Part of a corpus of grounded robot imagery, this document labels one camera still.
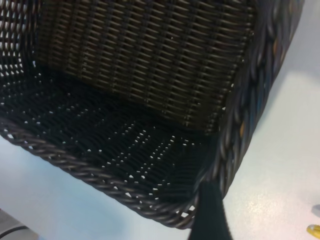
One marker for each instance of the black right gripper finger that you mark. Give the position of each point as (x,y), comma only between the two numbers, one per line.
(210,215)

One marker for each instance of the yellow banana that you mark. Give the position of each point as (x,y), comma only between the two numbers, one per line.
(314,230)

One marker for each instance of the dark brown wicker basket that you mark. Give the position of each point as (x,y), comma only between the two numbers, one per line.
(150,75)

